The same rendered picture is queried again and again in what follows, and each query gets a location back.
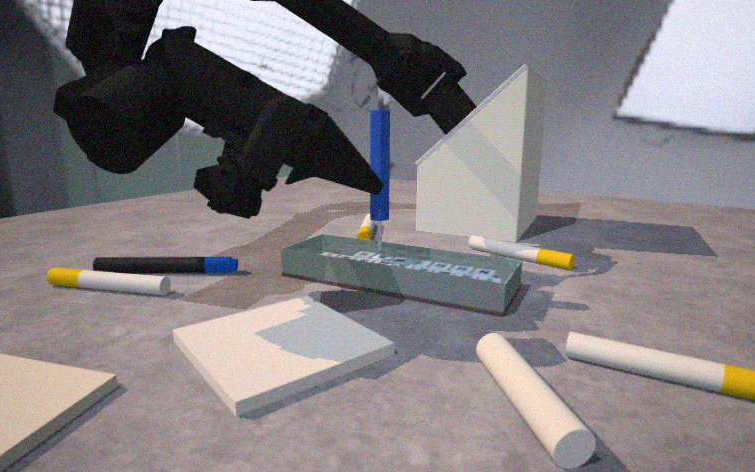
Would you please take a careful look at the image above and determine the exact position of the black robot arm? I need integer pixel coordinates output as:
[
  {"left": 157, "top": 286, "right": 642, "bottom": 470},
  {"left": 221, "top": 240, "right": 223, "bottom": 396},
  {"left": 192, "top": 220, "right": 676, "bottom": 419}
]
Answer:
[{"left": 53, "top": 0, "right": 477, "bottom": 219}]

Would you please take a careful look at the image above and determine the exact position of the black marker with blue cap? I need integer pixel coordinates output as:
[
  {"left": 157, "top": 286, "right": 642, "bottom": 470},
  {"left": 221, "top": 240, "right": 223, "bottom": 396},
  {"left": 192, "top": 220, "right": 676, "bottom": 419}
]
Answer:
[{"left": 93, "top": 257, "right": 238, "bottom": 273}]

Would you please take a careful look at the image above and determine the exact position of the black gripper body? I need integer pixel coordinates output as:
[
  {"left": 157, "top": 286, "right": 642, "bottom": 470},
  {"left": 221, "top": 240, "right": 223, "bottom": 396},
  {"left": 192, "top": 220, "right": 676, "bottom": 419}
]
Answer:
[{"left": 196, "top": 63, "right": 328, "bottom": 192}]

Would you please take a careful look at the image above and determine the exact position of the beige cylinder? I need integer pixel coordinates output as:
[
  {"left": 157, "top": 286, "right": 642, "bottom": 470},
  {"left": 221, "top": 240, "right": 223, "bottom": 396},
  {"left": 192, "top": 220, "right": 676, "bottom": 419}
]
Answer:
[{"left": 476, "top": 333, "right": 596, "bottom": 469}]

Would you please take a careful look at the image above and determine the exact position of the white cylinder with yellow end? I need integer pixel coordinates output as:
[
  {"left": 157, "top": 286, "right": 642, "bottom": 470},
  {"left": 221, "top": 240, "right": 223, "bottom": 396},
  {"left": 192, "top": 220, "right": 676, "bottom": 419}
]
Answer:
[
  {"left": 565, "top": 332, "right": 755, "bottom": 400},
  {"left": 357, "top": 214, "right": 375, "bottom": 240},
  {"left": 46, "top": 268, "right": 171, "bottom": 295},
  {"left": 469, "top": 235, "right": 575, "bottom": 270}
]

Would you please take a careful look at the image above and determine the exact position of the blue stylus with grey tip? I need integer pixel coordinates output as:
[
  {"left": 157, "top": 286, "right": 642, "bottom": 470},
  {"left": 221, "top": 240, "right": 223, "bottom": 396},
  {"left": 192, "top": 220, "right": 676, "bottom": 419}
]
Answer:
[{"left": 370, "top": 110, "right": 390, "bottom": 250}]

